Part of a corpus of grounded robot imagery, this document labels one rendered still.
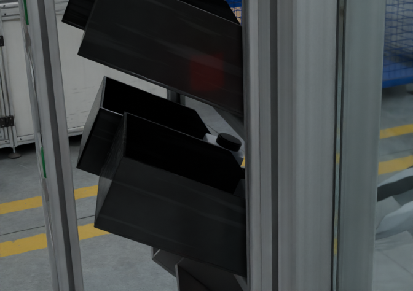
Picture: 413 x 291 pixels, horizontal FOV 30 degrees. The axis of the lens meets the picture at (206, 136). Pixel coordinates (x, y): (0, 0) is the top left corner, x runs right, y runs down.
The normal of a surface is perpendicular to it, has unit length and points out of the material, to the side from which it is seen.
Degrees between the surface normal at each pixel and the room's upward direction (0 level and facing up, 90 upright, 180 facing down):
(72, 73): 90
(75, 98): 90
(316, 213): 90
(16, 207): 0
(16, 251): 0
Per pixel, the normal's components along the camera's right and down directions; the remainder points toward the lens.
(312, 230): 0.26, 0.32
